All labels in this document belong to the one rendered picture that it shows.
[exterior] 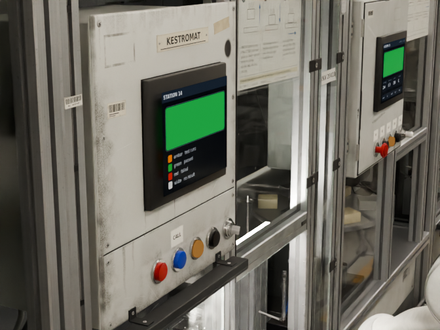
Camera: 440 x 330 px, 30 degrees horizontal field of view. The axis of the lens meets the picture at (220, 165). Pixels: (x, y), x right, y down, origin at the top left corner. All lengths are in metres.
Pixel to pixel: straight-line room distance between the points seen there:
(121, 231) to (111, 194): 0.07
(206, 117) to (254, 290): 0.86
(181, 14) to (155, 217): 0.32
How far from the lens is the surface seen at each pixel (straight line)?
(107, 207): 1.18
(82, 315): 1.20
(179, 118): 1.27
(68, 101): 1.09
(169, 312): 1.30
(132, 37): 1.19
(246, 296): 2.14
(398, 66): 2.39
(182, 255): 1.36
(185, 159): 1.30
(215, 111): 1.37
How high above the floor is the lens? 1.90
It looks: 14 degrees down
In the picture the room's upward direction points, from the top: straight up
